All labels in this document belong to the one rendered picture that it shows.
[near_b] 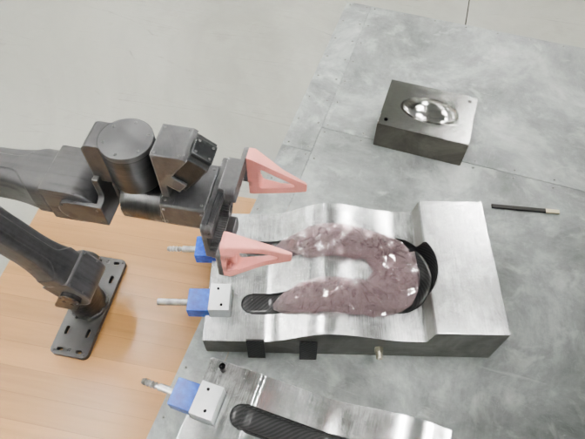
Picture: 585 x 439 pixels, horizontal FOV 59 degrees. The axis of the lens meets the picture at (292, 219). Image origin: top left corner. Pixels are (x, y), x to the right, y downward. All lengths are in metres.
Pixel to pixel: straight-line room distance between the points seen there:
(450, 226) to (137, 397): 0.62
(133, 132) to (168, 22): 2.44
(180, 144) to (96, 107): 2.07
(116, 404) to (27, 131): 1.82
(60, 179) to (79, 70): 2.19
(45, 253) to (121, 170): 0.35
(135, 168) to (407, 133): 0.74
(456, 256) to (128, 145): 0.60
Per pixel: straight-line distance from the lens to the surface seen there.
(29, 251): 0.86
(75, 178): 0.63
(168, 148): 0.53
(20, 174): 0.66
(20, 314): 1.09
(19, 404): 1.03
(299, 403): 0.83
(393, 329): 0.89
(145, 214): 0.61
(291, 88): 2.52
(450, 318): 0.88
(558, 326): 1.07
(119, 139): 0.56
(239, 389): 0.83
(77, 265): 0.90
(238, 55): 2.71
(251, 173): 0.62
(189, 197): 0.57
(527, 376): 1.01
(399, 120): 1.17
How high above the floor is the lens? 1.69
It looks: 57 degrees down
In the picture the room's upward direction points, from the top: straight up
